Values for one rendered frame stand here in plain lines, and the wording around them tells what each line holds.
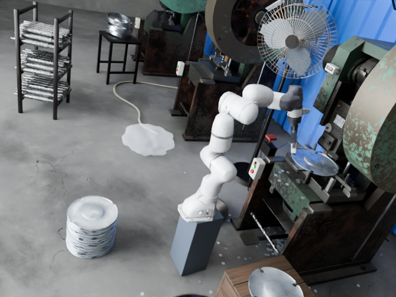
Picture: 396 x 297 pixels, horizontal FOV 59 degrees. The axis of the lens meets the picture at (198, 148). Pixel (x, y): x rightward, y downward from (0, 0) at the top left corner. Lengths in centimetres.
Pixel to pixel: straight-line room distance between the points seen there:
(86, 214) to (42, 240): 35
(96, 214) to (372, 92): 159
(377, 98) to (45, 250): 195
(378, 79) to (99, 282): 175
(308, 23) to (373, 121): 127
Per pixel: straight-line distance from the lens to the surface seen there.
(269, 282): 195
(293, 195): 221
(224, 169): 175
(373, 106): 159
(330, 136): 215
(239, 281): 190
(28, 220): 253
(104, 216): 219
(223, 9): 298
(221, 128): 167
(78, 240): 220
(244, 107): 165
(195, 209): 193
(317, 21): 269
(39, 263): 228
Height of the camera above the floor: 176
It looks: 30 degrees down
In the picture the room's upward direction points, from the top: 15 degrees clockwise
